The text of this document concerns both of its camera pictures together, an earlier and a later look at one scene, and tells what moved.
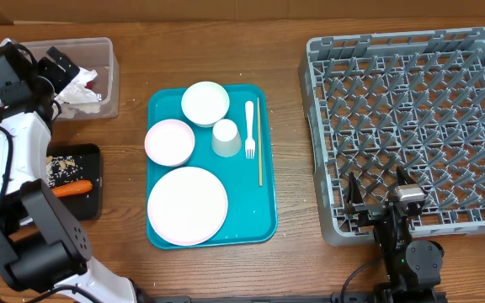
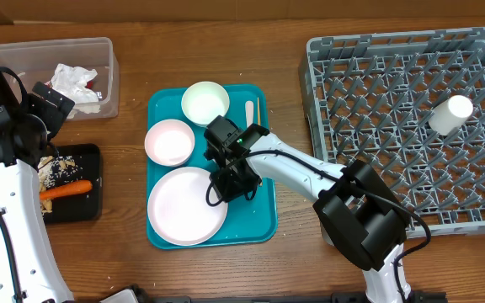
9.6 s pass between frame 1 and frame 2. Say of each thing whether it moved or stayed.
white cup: moved
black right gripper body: moved
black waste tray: stayed
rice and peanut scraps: stayed
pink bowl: stayed
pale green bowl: stayed
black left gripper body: moved
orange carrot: stayed
